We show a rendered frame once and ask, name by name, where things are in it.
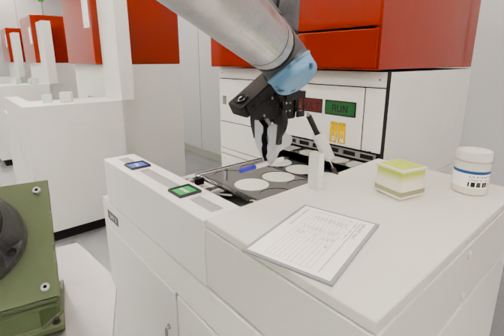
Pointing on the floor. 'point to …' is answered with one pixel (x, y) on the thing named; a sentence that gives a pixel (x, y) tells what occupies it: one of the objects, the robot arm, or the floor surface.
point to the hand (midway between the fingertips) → (265, 158)
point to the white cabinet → (187, 289)
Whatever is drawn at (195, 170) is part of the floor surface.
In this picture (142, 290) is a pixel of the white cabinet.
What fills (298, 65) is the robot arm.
